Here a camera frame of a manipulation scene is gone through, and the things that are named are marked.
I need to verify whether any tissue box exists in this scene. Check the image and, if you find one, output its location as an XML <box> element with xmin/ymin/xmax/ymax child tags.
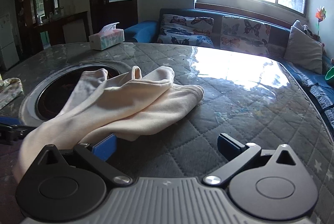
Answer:
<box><xmin>89</xmin><ymin>22</ymin><xmax>124</xmax><ymax>51</ymax></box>

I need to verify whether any colourful pinwheel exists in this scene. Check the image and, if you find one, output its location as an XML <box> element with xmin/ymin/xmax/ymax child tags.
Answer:
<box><xmin>314</xmin><ymin>6</ymin><xmax>328</xmax><ymax>36</ymax></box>

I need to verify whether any blue sofa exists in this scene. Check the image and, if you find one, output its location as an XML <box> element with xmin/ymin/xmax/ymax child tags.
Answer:
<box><xmin>124</xmin><ymin>8</ymin><xmax>334</xmax><ymax>122</ymax></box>

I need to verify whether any blue patterned sofa cover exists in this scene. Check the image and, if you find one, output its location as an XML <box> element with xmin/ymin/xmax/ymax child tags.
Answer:
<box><xmin>283</xmin><ymin>59</ymin><xmax>334</xmax><ymax>120</ymax></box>

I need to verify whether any butterfly print cushion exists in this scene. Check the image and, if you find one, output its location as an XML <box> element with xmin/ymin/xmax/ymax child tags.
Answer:
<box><xmin>157</xmin><ymin>14</ymin><xmax>215</xmax><ymax>48</ymax></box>
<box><xmin>220</xmin><ymin>16</ymin><xmax>272</xmax><ymax>56</ymax></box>

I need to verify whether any white refrigerator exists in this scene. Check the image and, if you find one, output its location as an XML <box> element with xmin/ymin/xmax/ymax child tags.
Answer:
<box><xmin>0</xmin><ymin>12</ymin><xmax>19</xmax><ymax>70</ymax></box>

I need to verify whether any white patterned pillow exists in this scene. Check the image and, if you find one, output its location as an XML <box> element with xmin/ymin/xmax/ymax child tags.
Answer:
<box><xmin>293</xmin><ymin>20</ymin><xmax>320</xmax><ymax>41</ymax></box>

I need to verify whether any dark wooden sideboard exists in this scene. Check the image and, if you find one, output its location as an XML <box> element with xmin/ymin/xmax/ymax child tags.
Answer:
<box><xmin>33</xmin><ymin>11</ymin><xmax>89</xmax><ymax>46</ymax></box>

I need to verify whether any grey pillow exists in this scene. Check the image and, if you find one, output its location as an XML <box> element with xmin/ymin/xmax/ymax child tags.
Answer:
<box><xmin>283</xmin><ymin>26</ymin><xmax>324</xmax><ymax>75</ymax></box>

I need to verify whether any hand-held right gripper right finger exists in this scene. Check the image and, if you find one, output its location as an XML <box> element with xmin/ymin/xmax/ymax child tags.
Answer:
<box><xmin>204</xmin><ymin>132</ymin><xmax>300</xmax><ymax>186</ymax></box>

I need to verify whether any green plastic basin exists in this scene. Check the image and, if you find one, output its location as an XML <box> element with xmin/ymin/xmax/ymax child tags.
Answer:
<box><xmin>324</xmin><ymin>66</ymin><xmax>334</xmax><ymax>82</ymax></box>

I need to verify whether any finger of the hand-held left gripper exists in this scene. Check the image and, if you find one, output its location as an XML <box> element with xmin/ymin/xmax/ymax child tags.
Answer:
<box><xmin>0</xmin><ymin>125</ymin><xmax>39</xmax><ymax>146</ymax></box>
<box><xmin>0</xmin><ymin>116</ymin><xmax>21</xmax><ymax>126</ymax></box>

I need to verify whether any floral cloth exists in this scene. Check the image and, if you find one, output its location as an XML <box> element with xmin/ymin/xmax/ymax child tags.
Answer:
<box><xmin>0</xmin><ymin>77</ymin><xmax>24</xmax><ymax>111</ymax></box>

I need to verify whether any round built-in stove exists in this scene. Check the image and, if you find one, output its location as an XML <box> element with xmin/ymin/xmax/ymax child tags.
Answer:
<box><xmin>19</xmin><ymin>61</ymin><xmax>131</xmax><ymax>128</ymax></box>

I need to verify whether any cream garment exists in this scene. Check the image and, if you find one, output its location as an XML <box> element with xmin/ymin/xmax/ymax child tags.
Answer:
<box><xmin>13</xmin><ymin>66</ymin><xmax>204</xmax><ymax>180</ymax></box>

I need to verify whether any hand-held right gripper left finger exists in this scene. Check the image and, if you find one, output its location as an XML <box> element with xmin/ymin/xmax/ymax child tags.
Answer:
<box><xmin>37</xmin><ymin>133</ymin><xmax>132</xmax><ymax>186</ymax></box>

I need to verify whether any dark wooden display cabinet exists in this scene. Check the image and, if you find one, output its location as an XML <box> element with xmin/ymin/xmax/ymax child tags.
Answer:
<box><xmin>14</xmin><ymin>0</ymin><xmax>59</xmax><ymax>47</ymax></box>

